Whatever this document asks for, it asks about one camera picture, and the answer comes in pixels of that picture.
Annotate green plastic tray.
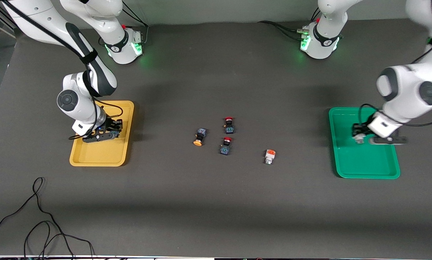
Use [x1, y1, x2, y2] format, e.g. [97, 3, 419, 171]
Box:
[328, 107, 401, 179]

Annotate black base cables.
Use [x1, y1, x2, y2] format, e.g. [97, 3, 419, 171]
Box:
[257, 7, 323, 41]
[121, 2, 150, 46]

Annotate thin black loose cable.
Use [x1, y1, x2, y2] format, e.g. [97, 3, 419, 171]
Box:
[0, 177, 95, 260]

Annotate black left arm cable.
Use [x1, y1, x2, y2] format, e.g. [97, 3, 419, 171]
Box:
[359, 0, 432, 127]

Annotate yellow plastic tray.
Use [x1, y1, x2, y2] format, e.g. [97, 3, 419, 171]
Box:
[69, 100, 134, 167]

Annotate black left base cables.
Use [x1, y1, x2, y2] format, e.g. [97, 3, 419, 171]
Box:
[257, 7, 323, 41]

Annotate black right base cables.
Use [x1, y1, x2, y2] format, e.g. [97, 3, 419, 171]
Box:
[121, 2, 150, 46]

